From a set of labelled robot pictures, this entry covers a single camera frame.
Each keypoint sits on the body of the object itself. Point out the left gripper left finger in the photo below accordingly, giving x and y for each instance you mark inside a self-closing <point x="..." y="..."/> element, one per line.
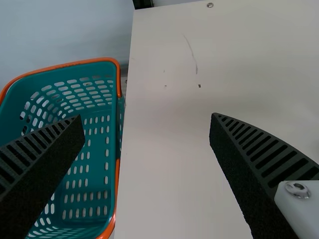
<point x="40" y="169"/>

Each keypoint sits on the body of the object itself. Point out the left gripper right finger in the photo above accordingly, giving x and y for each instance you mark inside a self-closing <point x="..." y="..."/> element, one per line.
<point x="261" y="174"/>

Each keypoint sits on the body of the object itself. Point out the teal shopping basket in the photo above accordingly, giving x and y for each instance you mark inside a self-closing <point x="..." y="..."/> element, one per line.
<point x="99" y="74"/>

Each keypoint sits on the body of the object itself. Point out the black post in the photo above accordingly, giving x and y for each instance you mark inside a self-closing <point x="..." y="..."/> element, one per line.
<point x="142" y="3"/>

